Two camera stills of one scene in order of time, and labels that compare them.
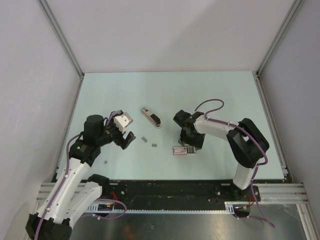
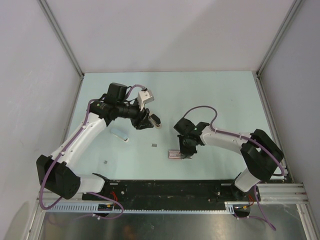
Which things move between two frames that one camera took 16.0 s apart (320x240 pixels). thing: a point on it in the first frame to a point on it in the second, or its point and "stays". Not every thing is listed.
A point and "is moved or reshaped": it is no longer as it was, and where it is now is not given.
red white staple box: x=183 y=150 is moved or reshaped
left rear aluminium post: x=71 y=54 stays
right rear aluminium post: x=296 y=5 stays
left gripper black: x=120 y=140 to x=141 y=120
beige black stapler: x=154 y=119 stays
